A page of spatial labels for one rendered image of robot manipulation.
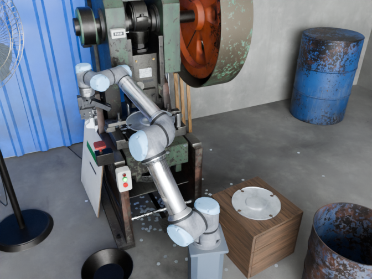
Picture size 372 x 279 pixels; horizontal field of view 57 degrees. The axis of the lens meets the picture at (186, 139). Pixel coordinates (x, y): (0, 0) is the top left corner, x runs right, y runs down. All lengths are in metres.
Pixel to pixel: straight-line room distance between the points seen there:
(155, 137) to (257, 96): 2.76
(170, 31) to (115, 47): 0.31
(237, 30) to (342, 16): 2.89
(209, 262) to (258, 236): 0.35
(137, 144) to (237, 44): 0.74
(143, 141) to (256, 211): 0.92
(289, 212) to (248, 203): 0.23
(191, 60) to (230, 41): 0.52
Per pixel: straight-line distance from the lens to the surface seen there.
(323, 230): 2.16
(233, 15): 1.76
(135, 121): 2.06
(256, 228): 1.99
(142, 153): 1.42
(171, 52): 1.96
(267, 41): 3.93
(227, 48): 1.79
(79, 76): 1.72
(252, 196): 2.17
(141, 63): 1.96
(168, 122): 1.53
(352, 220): 2.17
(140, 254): 2.31
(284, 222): 2.07
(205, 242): 1.69
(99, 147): 1.89
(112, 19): 1.82
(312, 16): 4.24
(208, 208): 1.58
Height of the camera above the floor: 1.74
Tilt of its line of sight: 31 degrees down
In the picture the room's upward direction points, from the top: straight up
